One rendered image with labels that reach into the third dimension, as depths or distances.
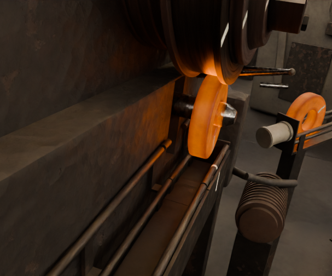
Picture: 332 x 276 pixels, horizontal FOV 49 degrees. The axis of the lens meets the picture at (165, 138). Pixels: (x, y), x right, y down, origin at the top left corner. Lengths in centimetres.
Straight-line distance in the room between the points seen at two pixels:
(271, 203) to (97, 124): 67
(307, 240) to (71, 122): 159
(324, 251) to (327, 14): 200
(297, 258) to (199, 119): 124
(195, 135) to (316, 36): 276
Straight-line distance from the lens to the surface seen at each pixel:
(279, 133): 104
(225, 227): 179
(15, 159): 34
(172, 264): 50
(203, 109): 60
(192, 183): 75
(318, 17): 331
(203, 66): 54
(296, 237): 188
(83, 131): 39
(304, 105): 110
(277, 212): 100
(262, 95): 349
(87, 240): 45
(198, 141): 61
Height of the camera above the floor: 103
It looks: 23 degrees down
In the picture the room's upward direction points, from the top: 8 degrees clockwise
